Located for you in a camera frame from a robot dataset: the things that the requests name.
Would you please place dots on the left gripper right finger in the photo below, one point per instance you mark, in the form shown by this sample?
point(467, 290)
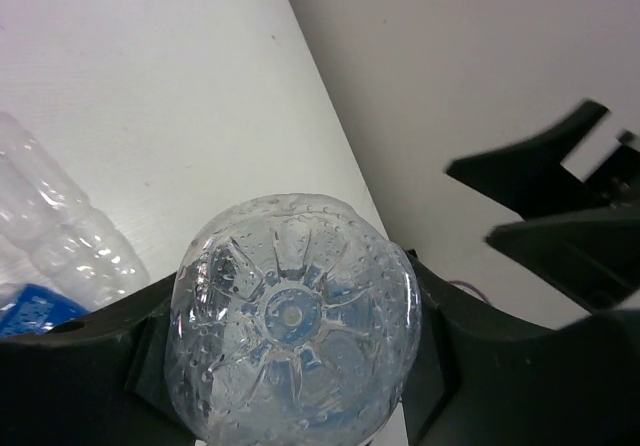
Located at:
point(484, 377)

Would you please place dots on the blue-label bottle white cap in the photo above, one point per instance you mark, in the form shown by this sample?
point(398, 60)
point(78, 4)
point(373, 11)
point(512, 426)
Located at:
point(27, 308)

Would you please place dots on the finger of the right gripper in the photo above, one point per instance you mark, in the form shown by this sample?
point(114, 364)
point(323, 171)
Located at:
point(528, 177)
point(590, 256)

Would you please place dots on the clear bottle blue-white cap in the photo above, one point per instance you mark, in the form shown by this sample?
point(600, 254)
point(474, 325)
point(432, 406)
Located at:
point(48, 216)

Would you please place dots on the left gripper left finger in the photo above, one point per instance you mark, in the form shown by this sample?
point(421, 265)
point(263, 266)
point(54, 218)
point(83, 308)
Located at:
point(97, 380)

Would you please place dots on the blue-label plastic bottle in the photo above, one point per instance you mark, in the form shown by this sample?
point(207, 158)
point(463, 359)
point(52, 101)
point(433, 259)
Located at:
point(293, 321)

